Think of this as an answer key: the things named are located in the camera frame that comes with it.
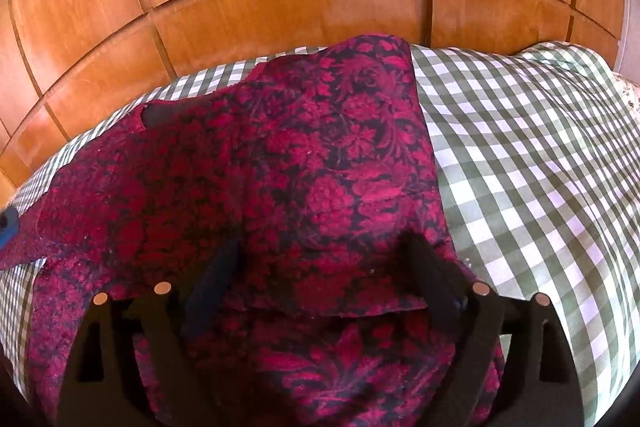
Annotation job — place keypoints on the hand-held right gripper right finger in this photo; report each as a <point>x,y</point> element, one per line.
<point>432,282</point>

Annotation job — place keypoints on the green white checked blanket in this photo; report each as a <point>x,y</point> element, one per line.
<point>525,157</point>

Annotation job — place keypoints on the red floral garment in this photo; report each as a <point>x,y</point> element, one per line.
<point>300,157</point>

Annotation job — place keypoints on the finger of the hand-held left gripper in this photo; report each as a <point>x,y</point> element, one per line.
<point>7,229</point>

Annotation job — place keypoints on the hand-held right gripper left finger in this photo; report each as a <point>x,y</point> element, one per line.
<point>215,282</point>

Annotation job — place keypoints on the floral pillow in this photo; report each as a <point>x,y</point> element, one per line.
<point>631,97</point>

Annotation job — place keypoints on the wooden wardrobe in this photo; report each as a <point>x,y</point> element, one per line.
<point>300,7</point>

